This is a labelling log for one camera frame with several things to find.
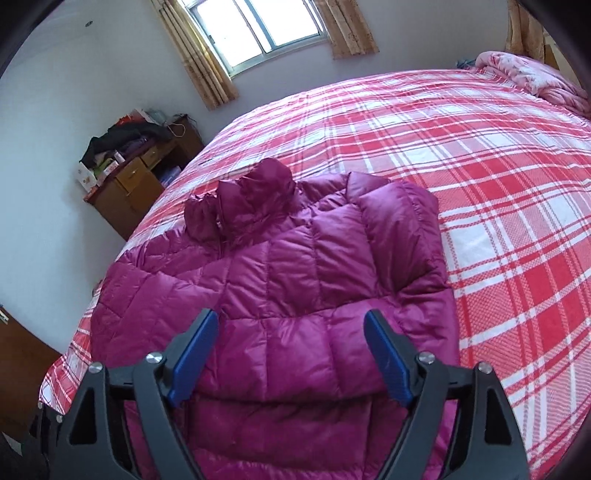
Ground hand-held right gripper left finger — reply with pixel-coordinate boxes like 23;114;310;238
54;308;219;480

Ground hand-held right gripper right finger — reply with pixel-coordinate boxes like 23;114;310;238
363;310;532;480

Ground magenta down jacket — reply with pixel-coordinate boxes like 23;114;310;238
90;158;460;480

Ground black clothes pile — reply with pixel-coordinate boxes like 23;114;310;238
79;122;174;160

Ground wooden door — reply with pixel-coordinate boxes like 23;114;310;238
0;305;63;441

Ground wooden desk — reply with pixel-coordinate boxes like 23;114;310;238
83;115;205;241

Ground red plaid bed sheet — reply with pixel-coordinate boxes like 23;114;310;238
39;69;591;480

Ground white box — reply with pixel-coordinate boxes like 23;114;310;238
76;162;100;192

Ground purple cloth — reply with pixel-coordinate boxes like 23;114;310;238
124;137;154;157

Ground red and white bag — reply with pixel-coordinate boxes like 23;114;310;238
115;108;158;127

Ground long tan curtain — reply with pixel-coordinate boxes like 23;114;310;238
150;0;240;110

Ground pink floral quilt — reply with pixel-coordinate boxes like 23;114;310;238
475;50;591;121

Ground short tan curtain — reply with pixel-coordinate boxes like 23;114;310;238
318;0;380;60

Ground window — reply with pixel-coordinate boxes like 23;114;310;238
178;0;328;77

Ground orange curtain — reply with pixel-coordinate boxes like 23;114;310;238
505;0;552;63

